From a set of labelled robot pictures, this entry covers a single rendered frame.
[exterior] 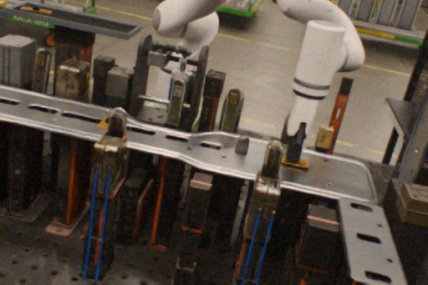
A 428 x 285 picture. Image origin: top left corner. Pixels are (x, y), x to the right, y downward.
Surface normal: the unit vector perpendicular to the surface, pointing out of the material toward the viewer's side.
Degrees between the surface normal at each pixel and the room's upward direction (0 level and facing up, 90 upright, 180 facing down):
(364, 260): 0
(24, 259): 0
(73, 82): 90
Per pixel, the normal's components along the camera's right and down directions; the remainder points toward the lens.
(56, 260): 0.17, -0.91
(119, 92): -0.14, 0.36
